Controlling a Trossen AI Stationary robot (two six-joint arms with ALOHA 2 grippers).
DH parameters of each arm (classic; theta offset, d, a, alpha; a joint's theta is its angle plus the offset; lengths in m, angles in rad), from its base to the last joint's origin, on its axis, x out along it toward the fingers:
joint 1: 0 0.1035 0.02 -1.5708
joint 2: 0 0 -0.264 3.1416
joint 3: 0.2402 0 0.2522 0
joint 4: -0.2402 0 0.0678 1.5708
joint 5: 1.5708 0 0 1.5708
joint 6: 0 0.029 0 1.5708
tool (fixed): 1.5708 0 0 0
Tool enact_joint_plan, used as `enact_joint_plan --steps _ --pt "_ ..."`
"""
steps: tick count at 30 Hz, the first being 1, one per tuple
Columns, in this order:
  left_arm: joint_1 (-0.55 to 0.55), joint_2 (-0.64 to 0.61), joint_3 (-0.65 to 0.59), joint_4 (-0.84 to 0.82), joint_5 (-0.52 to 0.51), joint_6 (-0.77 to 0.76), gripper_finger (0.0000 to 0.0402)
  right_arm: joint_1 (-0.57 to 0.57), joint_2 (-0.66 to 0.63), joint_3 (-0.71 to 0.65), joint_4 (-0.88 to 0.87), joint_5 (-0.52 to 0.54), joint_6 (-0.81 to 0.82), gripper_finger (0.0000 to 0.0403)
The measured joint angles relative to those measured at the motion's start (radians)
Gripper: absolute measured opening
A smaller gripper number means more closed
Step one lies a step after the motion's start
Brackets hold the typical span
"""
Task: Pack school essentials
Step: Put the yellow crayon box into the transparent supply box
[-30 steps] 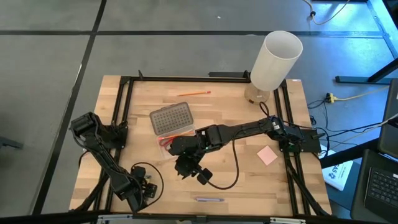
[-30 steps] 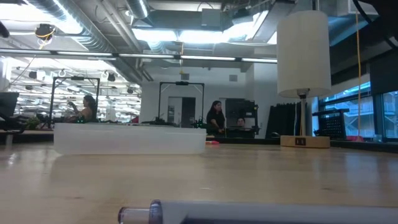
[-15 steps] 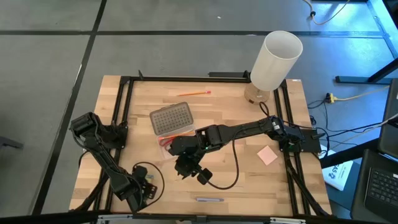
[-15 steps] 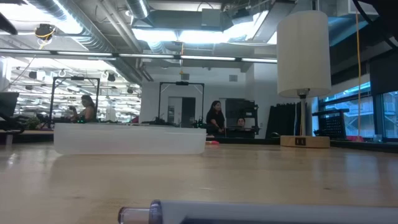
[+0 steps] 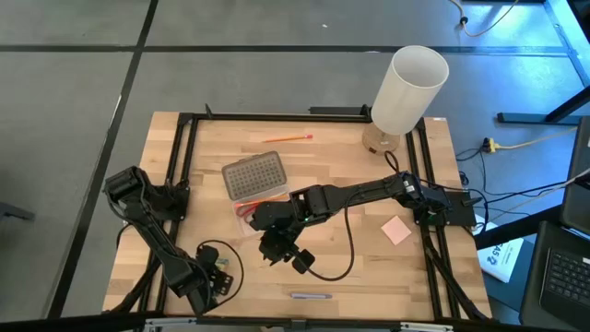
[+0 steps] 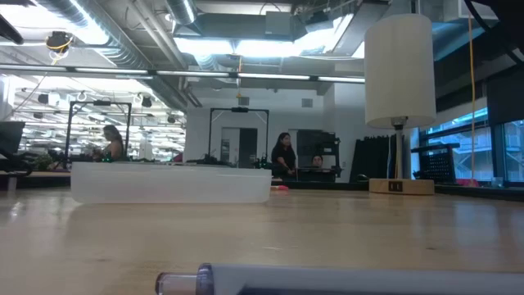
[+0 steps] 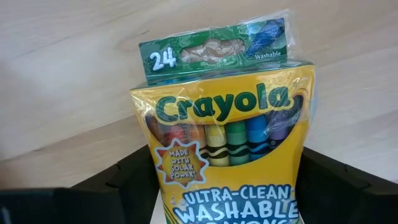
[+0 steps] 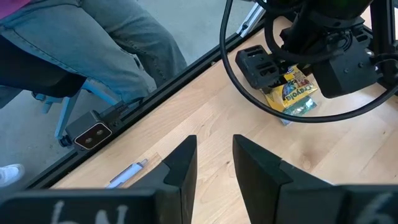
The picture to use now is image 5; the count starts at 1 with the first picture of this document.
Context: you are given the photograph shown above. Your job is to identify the pink sticky note pad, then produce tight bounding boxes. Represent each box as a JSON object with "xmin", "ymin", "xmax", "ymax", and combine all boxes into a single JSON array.
[{"xmin": 380, "ymin": 215, "xmax": 413, "ymax": 246}]

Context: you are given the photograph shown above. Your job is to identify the white printed booklet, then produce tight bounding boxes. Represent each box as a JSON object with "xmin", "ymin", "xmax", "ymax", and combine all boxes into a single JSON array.
[{"xmin": 477, "ymin": 220, "xmax": 525, "ymax": 284}]

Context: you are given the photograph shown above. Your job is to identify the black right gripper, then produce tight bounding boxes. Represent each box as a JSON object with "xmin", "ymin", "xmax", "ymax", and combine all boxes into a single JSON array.
[{"xmin": 257, "ymin": 226, "xmax": 301, "ymax": 268}]

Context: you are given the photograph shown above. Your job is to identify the yellow floor cable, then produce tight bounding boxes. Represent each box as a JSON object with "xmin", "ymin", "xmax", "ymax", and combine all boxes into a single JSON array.
[{"xmin": 449, "ymin": 0, "xmax": 520, "ymax": 39}]

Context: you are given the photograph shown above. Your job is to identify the silver black camera rail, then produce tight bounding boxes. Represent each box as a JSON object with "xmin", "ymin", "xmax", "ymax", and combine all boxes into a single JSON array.
[{"xmin": 142, "ymin": 315, "xmax": 455, "ymax": 332}]

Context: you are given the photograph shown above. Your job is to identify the black left camera cable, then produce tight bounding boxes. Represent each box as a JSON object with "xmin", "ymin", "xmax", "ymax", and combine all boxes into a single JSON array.
[{"xmin": 201, "ymin": 238, "xmax": 246, "ymax": 308}]

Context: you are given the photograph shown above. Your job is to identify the orange pencil pink eraser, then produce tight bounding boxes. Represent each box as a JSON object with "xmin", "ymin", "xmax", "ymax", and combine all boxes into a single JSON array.
[
  {"xmin": 263, "ymin": 134, "xmax": 314, "ymax": 144},
  {"xmin": 237, "ymin": 194, "xmax": 290, "ymax": 208}
]

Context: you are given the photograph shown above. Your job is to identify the clear pipette tip box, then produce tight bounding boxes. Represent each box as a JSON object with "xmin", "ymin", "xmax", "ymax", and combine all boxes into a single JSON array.
[{"xmin": 220, "ymin": 150, "xmax": 292, "ymax": 239}]

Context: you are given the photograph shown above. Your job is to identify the black aluminium table frame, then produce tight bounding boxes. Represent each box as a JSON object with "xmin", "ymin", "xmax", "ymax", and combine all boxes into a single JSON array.
[{"xmin": 137, "ymin": 103, "xmax": 490, "ymax": 324}]

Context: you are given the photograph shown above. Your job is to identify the black laptop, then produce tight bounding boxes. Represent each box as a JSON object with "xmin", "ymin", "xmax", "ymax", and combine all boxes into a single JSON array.
[{"xmin": 519, "ymin": 114, "xmax": 590, "ymax": 332}]

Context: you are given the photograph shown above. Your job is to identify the yellow extension cord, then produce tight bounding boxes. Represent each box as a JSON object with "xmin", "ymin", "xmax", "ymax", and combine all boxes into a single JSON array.
[{"xmin": 481, "ymin": 126, "xmax": 580, "ymax": 154}]

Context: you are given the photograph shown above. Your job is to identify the black camera cable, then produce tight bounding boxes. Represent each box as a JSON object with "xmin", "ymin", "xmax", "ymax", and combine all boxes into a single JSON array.
[
  {"xmin": 303, "ymin": 193, "xmax": 357, "ymax": 283},
  {"xmin": 201, "ymin": 238, "xmax": 246, "ymax": 308}
]

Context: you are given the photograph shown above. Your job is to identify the white shade wooden base lamp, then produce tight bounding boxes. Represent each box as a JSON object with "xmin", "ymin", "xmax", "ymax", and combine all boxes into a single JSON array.
[{"xmin": 361, "ymin": 44, "xmax": 451, "ymax": 156}]

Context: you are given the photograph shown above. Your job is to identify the black desk frame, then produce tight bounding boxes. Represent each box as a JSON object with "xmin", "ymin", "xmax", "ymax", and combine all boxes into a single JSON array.
[{"xmin": 496, "ymin": 0, "xmax": 590, "ymax": 126}]

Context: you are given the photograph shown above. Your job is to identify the red handled scissors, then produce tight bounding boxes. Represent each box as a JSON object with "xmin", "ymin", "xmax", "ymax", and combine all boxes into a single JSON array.
[{"xmin": 235, "ymin": 202, "xmax": 259, "ymax": 227}]

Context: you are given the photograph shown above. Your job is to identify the black desk leg bar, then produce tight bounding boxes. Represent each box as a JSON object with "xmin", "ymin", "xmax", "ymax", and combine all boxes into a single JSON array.
[{"xmin": 473, "ymin": 205, "xmax": 561, "ymax": 250}]

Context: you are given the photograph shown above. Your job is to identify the black floor cable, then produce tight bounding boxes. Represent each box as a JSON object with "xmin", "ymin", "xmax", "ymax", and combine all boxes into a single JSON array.
[{"xmin": 455, "ymin": 147, "xmax": 590, "ymax": 231}]

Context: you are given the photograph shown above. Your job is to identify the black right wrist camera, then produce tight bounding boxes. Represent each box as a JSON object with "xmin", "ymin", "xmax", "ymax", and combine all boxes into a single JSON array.
[{"xmin": 291, "ymin": 248, "xmax": 317, "ymax": 275}]

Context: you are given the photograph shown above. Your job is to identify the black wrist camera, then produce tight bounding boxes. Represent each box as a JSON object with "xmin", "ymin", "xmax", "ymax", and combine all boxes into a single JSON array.
[
  {"xmin": 196, "ymin": 245, "xmax": 220, "ymax": 267},
  {"xmin": 291, "ymin": 248, "xmax": 317, "ymax": 275}
]

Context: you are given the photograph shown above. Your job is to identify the black right camera cable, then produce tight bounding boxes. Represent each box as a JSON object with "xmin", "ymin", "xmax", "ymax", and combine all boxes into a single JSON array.
[{"xmin": 303, "ymin": 193, "xmax": 357, "ymax": 283}]

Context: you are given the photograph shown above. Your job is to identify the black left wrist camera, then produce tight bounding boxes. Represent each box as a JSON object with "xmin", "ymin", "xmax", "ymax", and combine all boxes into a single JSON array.
[{"xmin": 196, "ymin": 245, "xmax": 220, "ymax": 267}]

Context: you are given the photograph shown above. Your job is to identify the grey purple pen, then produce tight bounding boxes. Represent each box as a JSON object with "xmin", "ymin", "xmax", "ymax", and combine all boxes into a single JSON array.
[{"xmin": 289, "ymin": 291, "xmax": 334, "ymax": 301}]

